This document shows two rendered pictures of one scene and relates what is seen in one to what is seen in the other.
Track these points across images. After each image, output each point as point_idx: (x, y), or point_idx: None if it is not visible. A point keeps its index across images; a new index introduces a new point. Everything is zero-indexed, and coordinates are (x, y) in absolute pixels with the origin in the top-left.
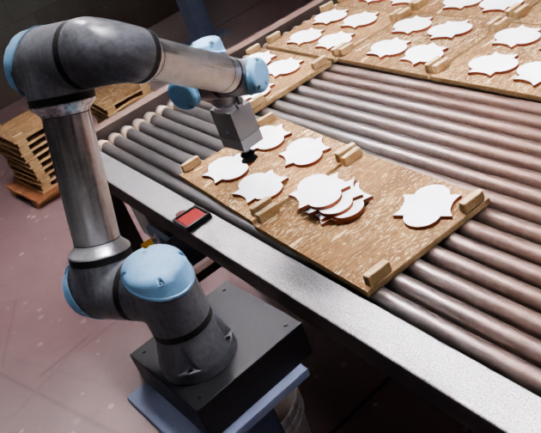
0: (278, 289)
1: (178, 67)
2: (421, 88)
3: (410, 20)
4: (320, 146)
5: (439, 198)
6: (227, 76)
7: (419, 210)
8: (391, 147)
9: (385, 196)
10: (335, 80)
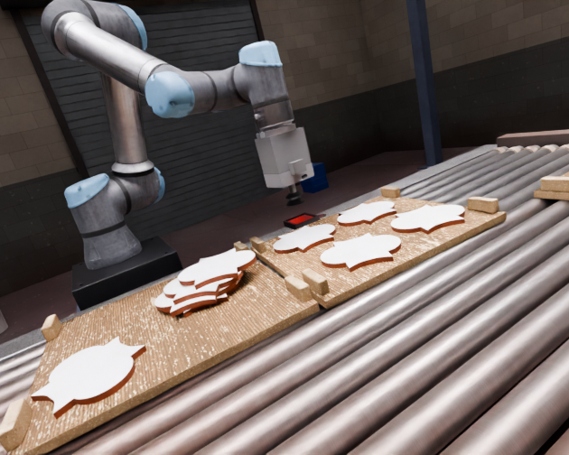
0: (149, 283)
1: (79, 55)
2: None
3: None
4: (359, 259)
5: (83, 384)
6: (129, 82)
7: (90, 360)
8: (326, 340)
9: (175, 331)
10: None
